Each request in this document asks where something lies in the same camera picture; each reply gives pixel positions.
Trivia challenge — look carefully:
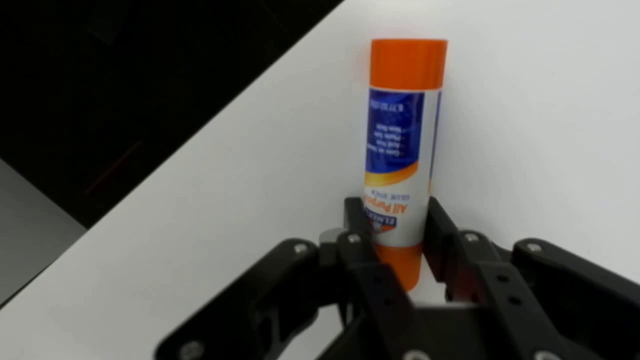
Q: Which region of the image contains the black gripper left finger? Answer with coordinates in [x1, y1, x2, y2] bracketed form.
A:
[157, 196, 419, 360]

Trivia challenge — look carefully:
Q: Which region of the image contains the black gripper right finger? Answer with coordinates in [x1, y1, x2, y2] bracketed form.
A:
[422, 196, 640, 360]

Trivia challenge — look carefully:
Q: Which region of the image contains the orange white glue stick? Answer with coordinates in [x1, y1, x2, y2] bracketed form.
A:
[361, 37, 450, 295]

